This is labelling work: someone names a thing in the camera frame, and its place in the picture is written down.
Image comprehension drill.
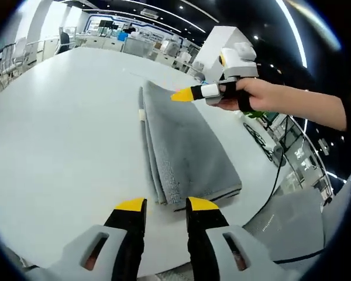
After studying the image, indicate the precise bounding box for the person's right hand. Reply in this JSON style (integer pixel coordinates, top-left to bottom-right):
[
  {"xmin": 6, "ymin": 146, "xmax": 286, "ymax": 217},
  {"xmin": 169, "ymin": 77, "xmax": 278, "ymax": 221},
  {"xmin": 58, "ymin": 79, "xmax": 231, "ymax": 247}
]
[{"xmin": 217, "ymin": 78, "xmax": 278, "ymax": 114}]

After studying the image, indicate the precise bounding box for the thin black cable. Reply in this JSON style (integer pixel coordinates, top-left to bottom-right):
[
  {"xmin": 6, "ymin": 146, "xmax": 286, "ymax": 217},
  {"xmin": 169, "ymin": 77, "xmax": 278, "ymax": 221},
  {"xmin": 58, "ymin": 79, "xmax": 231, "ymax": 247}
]
[{"xmin": 272, "ymin": 249, "xmax": 326, "ymax": 263}]

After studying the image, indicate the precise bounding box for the white office chair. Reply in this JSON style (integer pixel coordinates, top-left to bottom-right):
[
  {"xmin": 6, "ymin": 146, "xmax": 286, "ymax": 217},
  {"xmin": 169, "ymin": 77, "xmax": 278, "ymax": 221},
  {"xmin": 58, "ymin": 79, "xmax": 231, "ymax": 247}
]
[{"xmin": 0, "ymin": 37, "xmax": 36, "ymax": 80}]

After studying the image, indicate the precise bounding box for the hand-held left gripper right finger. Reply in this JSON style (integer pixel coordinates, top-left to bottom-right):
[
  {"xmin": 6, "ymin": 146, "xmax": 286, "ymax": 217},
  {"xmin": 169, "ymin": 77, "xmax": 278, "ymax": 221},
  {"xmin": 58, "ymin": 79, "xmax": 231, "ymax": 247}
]
[{"xmin": 185, "ymin": 196, "xmax": 299, "ymax": 281}]

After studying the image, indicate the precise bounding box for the grey towel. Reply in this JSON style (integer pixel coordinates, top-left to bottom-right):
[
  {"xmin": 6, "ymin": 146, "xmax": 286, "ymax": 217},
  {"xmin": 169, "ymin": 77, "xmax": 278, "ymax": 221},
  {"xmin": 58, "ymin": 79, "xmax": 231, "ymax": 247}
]
[{"xmin": 137, "ymin": 80, "xmax": 243, "ymax": 213}]

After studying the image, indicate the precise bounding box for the green potted plant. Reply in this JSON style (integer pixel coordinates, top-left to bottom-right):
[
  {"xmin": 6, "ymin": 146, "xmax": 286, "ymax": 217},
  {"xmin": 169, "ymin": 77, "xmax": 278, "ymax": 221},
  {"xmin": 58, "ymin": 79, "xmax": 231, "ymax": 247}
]
[{"xmin": 245, "ymin": 109, "xmax": 270, "ymax": 120}]

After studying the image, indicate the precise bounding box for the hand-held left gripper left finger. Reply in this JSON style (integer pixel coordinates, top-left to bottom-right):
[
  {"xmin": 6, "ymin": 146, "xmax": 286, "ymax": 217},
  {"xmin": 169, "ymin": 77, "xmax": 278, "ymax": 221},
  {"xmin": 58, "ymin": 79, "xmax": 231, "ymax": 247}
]
[{"xmin": 46, "ymin": 197, "xmax": 148, "ymax": 279}]

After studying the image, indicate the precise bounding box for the grey round container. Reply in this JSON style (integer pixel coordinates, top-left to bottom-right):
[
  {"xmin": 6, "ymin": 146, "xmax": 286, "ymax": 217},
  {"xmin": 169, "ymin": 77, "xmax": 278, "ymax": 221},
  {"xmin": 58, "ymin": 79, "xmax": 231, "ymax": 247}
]
[{"xmin": 273, "ymin": 145, "xmax": 287, "ymax": 167}]

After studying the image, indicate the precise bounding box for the black office chair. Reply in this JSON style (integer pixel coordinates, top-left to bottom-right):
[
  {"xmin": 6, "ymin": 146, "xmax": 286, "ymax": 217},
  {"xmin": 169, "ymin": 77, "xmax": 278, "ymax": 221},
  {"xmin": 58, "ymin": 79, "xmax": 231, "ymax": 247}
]
[{"xmin": 59, "ymin": 26, "xmax": 71, "ymax": 53}]

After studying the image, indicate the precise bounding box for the white table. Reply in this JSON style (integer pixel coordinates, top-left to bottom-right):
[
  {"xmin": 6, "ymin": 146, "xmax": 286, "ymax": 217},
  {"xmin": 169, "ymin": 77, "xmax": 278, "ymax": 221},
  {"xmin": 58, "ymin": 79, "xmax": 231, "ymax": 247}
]
[{"xmin": 0, "ymin": 46, "xmax": 293, "ymax": 277}]

